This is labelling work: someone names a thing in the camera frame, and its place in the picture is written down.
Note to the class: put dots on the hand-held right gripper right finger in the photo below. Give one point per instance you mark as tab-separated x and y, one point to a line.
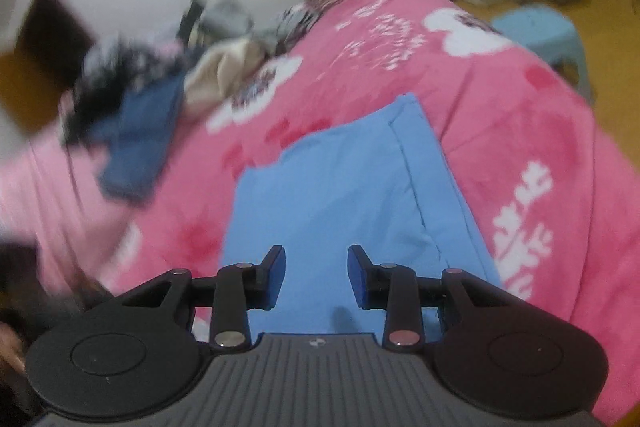
356	277

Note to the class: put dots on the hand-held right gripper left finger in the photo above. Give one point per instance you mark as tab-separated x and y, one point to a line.
276	277

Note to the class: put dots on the light blue t-shirt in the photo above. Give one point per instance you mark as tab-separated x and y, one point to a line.
350	187

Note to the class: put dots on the blue jeans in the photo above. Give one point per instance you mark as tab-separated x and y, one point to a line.
140	142

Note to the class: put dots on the white fleece garment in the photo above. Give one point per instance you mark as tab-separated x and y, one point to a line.
215	77

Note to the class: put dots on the pink floral blanket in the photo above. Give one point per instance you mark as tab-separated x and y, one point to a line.
525	147

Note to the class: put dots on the grey hoodie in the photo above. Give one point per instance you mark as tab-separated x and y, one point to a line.
227	19

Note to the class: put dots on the black checkered garment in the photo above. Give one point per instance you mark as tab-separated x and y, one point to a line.
105	77

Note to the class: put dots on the light blue plastic stool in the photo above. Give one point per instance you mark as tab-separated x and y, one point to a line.
542	29

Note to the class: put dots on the dark wooden furniture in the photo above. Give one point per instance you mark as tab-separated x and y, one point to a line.
50	27

